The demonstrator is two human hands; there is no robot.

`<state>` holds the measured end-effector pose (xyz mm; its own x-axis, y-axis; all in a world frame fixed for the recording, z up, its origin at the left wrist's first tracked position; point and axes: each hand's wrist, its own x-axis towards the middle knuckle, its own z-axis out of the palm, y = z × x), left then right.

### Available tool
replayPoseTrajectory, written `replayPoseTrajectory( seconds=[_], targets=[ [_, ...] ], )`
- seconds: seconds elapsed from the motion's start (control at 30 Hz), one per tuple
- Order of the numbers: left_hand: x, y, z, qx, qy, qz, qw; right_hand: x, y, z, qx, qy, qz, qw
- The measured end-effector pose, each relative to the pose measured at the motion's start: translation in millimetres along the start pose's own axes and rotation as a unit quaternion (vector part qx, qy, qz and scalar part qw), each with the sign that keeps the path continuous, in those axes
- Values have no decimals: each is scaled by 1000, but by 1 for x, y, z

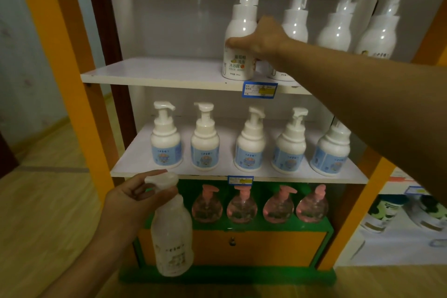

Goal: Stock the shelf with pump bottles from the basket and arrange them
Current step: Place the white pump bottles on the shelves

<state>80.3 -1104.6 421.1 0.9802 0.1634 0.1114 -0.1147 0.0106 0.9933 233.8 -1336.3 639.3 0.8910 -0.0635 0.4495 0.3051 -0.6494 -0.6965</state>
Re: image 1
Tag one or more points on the person's left hand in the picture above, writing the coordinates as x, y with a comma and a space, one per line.
129, 210

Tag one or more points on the person's right hand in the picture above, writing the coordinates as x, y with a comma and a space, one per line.
265, 43

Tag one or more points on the tall white pump bottle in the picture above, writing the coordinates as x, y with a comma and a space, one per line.
335, 32
380, 36
241, 18
173, 238
295, 25

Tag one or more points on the clear pink pump bottle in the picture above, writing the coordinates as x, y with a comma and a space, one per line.
278, 208
206, 208
241, 208
312, 207

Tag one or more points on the white blue label pump bottle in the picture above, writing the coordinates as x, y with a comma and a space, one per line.
166, 140
290, 149
330, 154
205, 144
249, 147

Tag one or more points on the orange framed white shelf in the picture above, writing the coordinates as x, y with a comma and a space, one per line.
157, 72

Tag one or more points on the person's right forearm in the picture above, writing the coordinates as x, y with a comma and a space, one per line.
384, 109

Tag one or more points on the person's left forearm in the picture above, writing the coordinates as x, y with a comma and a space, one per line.
80, 273

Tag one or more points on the blue price tag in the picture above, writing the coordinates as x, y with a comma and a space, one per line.
260, 90
438, 242
241, 180
415, 190

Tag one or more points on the dark brown wooden door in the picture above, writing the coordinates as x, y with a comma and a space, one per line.
7, 158

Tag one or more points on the green orange base cabinet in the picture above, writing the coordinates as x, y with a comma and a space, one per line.
262, 249

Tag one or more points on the white red product box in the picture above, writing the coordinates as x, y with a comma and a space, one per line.
398, 179

